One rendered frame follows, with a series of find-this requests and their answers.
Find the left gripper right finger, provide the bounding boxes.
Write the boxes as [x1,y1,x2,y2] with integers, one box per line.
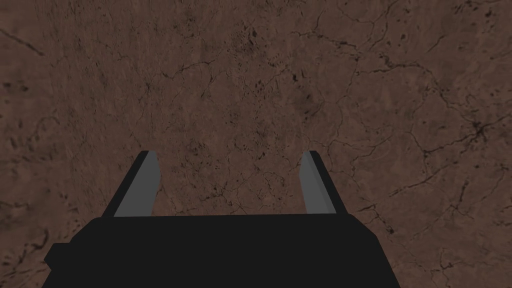
[298,150,349,215]

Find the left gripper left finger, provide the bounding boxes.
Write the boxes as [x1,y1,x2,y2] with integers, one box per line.
[101,150,162,218]

